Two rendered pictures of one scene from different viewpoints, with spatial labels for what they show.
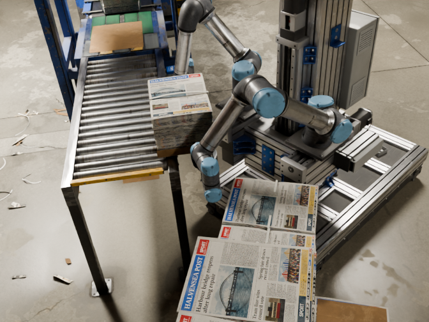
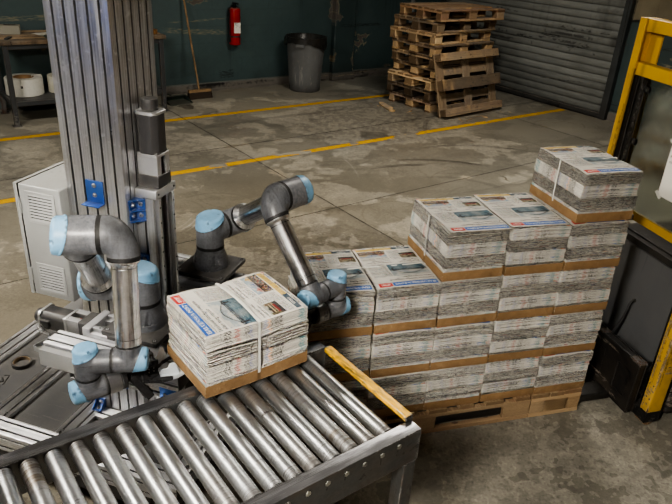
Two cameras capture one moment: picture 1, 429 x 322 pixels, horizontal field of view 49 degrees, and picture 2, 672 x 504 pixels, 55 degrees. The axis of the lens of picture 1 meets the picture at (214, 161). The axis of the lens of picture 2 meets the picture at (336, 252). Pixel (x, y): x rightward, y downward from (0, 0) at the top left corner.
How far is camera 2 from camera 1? 328 cm
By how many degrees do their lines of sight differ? 95
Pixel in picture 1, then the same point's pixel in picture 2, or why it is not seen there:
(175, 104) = (262, 298)
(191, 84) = (203, 298)
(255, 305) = (476, 209)
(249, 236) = (379, 274)
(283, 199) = (322, 266)
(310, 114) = not seen: hidden behind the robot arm
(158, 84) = (217, 324)
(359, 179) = not seen: hidden behind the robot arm
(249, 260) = (448, 214)
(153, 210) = not seen: outside the picture
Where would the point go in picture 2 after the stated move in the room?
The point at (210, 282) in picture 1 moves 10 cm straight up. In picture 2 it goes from (479, 222) to (483, 200)
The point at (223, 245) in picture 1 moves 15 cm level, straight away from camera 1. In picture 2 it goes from (447, 223) to (418, 229)
